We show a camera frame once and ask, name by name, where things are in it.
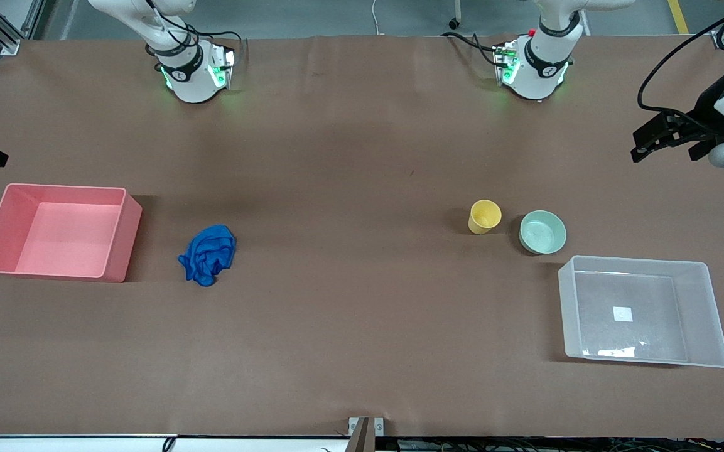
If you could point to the aluminium frame profile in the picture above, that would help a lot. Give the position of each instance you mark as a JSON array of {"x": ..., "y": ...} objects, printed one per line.
[{"x": 7, "y": 41}]

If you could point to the blue cloth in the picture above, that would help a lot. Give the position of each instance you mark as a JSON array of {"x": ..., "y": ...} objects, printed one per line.
[{"x": 208, "y": 254}]

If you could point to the pink plastic box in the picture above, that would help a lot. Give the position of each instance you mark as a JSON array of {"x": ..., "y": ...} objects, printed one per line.
[{"x": 66, "y": 232}]

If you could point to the mint green bowl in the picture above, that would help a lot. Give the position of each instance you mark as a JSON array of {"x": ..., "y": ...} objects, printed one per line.
[{"x": 542, "y": 232}]

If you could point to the grey metal bracket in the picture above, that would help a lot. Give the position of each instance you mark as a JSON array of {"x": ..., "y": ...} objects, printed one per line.
[{"x": 362, "y": 433}]

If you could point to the brown table cover sheet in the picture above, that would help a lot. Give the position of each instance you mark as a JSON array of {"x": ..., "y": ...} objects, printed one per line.
[{"x": 362, "y": 157}]

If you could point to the yellow plastic cup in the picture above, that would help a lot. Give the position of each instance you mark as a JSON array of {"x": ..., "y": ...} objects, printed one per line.
[{"x": 484, "y": 216}]

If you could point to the white square label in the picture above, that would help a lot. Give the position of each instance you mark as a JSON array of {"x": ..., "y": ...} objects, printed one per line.
[{"x": 623, "y": 314}]

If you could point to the clear plastic box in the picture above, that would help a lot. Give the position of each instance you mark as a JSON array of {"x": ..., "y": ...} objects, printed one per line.
[{"x": 657, "y": 295}]

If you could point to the black caster wheel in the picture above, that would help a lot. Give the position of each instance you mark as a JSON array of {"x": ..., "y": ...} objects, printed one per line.
[{"x": 454, "y": 24}]

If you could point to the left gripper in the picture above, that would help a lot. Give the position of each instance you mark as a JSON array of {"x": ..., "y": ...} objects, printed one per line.
[{"x": 703, "y": 112}]

